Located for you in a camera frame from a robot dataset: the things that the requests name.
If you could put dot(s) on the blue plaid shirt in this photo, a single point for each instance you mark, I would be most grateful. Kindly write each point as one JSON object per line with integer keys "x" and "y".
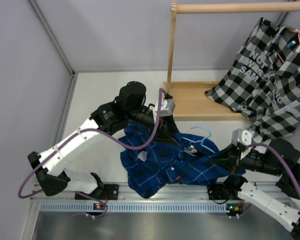
{"x": 160, "y": 163}

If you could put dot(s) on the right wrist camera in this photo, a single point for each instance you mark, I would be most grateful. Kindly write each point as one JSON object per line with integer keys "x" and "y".
{"x": 240, "y": 136}

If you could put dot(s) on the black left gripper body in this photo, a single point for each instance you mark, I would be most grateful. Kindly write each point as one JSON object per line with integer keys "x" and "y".
{"x": 142, "y": 115}

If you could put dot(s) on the pink wire hanger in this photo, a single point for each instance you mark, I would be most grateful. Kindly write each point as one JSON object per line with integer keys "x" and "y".
{"x": 295, "y": 40}

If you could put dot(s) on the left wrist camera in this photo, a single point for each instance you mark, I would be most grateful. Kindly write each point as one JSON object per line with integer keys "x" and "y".
{"x": 167, "y": 107}

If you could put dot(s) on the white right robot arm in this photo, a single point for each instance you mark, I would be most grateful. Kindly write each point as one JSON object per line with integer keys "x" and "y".
{"x": 269, "y": 181}

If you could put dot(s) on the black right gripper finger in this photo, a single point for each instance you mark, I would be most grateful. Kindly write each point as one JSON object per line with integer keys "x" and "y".
{"x": 230, "y": 164}
{"x": 230, "y": 152}

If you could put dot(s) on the wooden clothes rack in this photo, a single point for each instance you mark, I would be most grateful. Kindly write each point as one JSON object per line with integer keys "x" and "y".
{"x": 191, "y": 103}

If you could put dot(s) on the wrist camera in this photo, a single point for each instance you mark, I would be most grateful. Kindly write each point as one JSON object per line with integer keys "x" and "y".
{"x": 240, "y": 136}
{"x": 167, "y": 107}

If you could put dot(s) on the light blue wire hanger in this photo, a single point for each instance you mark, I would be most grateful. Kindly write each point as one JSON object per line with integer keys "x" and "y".
{"x": 202, "y": 140}

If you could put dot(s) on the aluminium frame post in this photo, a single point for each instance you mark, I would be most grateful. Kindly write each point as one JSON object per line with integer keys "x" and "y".
{"x": 73, "y": 76}

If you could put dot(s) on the slotted grey cable duct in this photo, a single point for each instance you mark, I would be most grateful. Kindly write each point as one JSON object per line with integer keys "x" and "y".
{"x": 140, "y": 207}

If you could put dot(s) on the black white checkered shirt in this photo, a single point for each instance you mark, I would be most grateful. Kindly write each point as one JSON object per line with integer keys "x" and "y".
{"x": 263, "y": 83}

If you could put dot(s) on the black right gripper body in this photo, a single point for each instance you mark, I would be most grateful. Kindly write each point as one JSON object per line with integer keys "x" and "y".
{"x": 255, "y": 162}

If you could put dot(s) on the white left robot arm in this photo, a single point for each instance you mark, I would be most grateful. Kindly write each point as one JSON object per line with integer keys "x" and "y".
{"x": 50, "y": 166}

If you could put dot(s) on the aluminium mounting rail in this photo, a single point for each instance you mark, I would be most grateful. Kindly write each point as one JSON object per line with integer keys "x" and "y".
{"x": 150, "y": 191}

